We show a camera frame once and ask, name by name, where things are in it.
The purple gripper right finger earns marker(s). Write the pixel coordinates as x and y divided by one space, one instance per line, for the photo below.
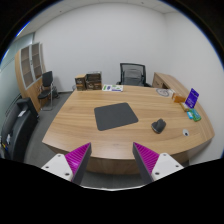
154 166

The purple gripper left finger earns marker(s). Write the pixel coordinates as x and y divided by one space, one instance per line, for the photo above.
71 166

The black computer mouse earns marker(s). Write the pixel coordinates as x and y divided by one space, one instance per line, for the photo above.
158 126

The dark grey mouse pad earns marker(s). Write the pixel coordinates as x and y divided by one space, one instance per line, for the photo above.
113 116

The wooden office desk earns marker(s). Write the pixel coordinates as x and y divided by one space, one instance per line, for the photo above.
75 125

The green packet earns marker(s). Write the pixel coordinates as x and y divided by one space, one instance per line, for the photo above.
195 115

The orange small box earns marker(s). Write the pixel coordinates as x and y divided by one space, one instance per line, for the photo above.
178 98

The round grey coaster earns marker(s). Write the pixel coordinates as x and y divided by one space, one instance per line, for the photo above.
163 92

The purple standing sign card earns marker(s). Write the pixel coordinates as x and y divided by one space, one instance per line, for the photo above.
192 98

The black visitor chair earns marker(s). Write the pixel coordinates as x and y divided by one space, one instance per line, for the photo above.
47 88

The green purple paper sheet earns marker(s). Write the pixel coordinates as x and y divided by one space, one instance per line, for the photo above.
113 88

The small brown cardboard box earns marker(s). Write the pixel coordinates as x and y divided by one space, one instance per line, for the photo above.
80 81

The wooden side cabinet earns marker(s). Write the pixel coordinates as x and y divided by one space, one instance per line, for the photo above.
165 81

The large dark cardboard box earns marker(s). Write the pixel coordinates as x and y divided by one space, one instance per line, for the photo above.
94 81

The black mesh office chair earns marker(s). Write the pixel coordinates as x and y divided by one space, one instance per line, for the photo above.
133 74

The wooden glass-door cabinet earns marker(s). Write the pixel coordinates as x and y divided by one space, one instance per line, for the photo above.
29 67

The desk cable grommet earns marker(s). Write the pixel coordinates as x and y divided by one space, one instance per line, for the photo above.
185 132

